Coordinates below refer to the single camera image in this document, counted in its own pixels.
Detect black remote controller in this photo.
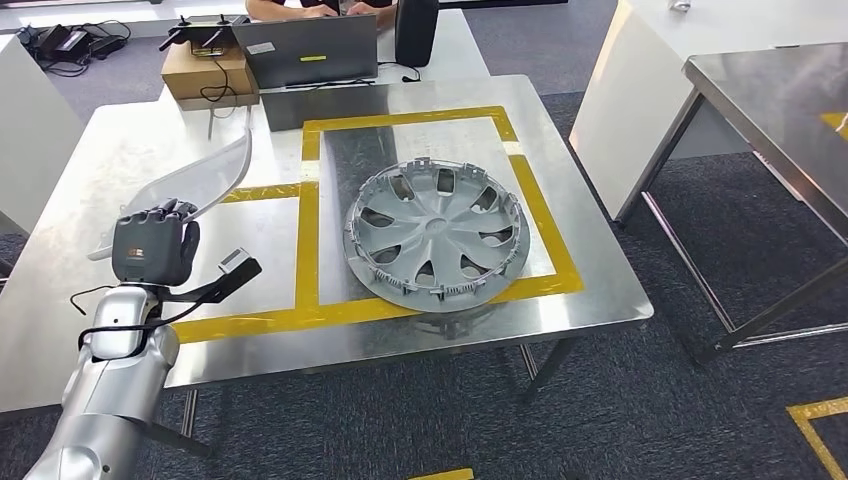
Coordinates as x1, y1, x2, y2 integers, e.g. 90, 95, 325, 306
156, 14, 252, 54

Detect person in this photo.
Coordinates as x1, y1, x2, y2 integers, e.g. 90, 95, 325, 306
244, 0, 400, 32

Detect white table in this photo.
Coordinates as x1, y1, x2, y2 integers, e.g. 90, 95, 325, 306
0, 33, 88, 237
568, 0, 848, 224

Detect grey laptop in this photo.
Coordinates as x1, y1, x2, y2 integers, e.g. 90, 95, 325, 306
231, 13, 381, 91

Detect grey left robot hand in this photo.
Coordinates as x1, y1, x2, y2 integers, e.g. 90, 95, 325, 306
110, 197, 202, 288

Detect steel workbench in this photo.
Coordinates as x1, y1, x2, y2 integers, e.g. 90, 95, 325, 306
0, 74, 656, 460

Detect yellow floor tape square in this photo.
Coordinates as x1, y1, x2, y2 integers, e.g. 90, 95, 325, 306
406, 467, 476, 480
786, 396, 848, 480

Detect brown cardboard box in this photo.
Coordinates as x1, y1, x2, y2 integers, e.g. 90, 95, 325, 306
160, 39, 262, 113

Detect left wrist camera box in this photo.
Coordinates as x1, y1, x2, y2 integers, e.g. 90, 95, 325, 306
157, 247, 264, 307

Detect black speaker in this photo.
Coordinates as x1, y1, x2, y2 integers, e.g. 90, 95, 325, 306
394, 0, 441, 70

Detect yellow workbench tape frame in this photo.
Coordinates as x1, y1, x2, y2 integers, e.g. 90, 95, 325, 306
170, 105, 586, 346

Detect silver wheel hubcap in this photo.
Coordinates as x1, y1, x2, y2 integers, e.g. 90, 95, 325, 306
341, 156, 532, 315

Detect white desk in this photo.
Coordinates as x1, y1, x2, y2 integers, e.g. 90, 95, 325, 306
0, 0, 493, 91

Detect white curved plastic part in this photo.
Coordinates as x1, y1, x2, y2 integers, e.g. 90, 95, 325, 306
86, 124, 255, 262

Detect black chargers with cables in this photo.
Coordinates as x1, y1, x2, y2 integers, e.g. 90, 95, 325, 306
14, 19, 134, 79

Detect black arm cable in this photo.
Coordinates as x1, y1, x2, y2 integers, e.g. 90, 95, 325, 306
68, 283, 223, 354

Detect steel table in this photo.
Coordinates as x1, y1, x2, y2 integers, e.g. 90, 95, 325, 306
637, 42, 848, 367

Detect yellow tape on steel table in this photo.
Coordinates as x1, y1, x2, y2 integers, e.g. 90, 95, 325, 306
819, 110, 848, 142

